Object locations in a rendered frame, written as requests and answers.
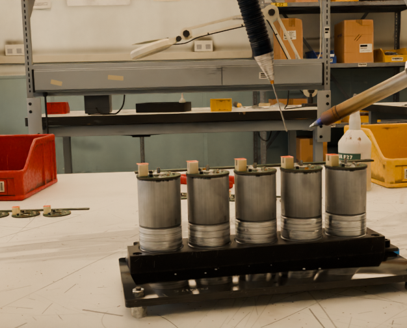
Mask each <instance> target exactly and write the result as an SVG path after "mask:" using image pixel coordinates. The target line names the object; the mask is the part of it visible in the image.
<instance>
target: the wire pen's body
mask: <svg viewBox="0 0 407 328"><path fill-rule="evenodd" d="M237 2H238V5H239V9H240V12H241V16H242V17H243V20H244V21H243V23H244V26H245V27H246V31H247V35H248V38H249V42H250V46H251V48H252V53H253V55H254V57H257V56H260V55H264V54H266V53H270V52H271V51H273V47H272V44H271V41H270V37H269V34H268V30H267V26H265V25H266V23H265V19H263V15H262V11H261V8H260V4H259V0H237Z"/></svg>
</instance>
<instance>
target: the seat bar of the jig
mask: <svg viewBox="0 0 407 328"><path fill-rule="evenodd" d="M324 232H325V231H324V228H322V239H318V240H315V241H291V240H286V239H283V238H281V231H277V242H275V243H271V244H267V245H245V244H242V243H237V242H236V241H235V234H231V235H230V240H231V241H230V242H231V245H228V246H226V247H222V248H217V249H199V248H194V247H190V246H189V245H188V238H183V248H181V249H179V250H176V251H172V252H167V253H149V252H145V251H141V250H140V245H139V241H136V242H133V245H132V246H127V261H128V266H129V271H130V274H137V273H152V272H160V271H175V270H184V269H199V268H207V267H222V266H237V265H245V264H260V263H269V262H284V261H292V260H307V259H315V258H330V257H338V256H354V255H362V254H377V253H385V236H384V235H382V234H380V233H378V232H375V231H374V230H371V229H370V228H367V230H366V236H362V237H358V238H338V237H333V236H329V235H326V234H325V233H324Z"/></svg>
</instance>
